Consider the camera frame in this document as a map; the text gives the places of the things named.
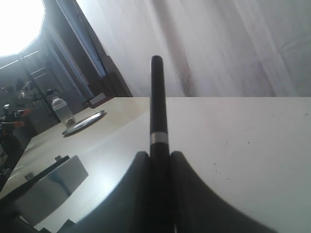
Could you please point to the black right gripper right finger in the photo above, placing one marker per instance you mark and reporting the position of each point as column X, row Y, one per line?
column 198, row 209

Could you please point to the black paintbrush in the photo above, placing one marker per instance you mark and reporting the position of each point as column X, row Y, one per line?
column 161, row 220

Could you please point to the white backdrop curtain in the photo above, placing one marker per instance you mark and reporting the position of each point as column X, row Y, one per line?
column 210, row 48

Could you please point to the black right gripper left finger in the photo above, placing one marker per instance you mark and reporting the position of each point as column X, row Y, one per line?
column 126, row 208

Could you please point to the round metal tray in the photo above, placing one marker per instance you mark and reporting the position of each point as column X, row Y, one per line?
column 84, row 123

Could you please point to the round studio light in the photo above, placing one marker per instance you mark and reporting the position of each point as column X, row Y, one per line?
column 20, row 24

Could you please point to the clear plastic jar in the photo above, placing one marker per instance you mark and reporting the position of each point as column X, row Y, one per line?
column 63, row 111

